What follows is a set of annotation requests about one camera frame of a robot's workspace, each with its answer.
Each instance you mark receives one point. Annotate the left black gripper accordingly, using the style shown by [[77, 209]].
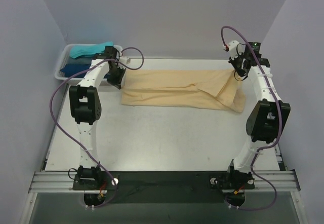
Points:
[[116, 74]]

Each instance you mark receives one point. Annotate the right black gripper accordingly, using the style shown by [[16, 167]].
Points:
[[238, 65]]

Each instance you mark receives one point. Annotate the cream yellow t shirt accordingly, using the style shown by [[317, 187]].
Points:
[[206, 89]]

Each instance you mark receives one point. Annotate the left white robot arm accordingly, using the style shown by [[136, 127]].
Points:
[[86, 109]]

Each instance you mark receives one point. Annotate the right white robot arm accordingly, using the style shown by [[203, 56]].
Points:
[[267, 120]]

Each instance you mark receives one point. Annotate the grey folded t shirt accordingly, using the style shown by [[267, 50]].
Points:
[[79, 60]]

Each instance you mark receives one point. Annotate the teal folded t shirt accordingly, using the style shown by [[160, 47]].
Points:
[[88, 50]]

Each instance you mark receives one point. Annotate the dark blue folded t shirt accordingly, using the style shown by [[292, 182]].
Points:
[[71, 69]]

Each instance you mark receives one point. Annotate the white plastic basket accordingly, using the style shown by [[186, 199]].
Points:
[[91, 65]]

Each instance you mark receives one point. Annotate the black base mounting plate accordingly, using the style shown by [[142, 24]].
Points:
[[163, 187]]

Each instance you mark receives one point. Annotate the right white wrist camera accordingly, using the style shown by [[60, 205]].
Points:
[[235, 49]]

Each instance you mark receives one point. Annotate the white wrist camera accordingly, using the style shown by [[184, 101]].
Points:
[[124, 60], [235, 49]]

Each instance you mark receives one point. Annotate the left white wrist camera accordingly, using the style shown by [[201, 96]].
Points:
[[124, 60]]

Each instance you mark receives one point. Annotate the aluminium front rail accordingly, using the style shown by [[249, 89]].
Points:
[[59, 182]]

